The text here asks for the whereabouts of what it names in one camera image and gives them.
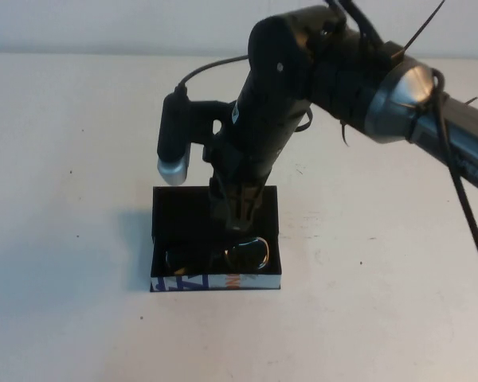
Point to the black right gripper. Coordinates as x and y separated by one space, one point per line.
263 135

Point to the dark framed glasses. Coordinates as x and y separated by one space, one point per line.
245 256

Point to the black glasses case printed sides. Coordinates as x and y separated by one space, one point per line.
171 207

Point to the short black zip tie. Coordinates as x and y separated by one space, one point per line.
344 133

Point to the long black zip tie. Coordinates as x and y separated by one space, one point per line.
422 28

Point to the black wrist camera silver tip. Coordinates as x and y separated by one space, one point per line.
173 135

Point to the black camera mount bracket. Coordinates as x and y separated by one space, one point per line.
203 115

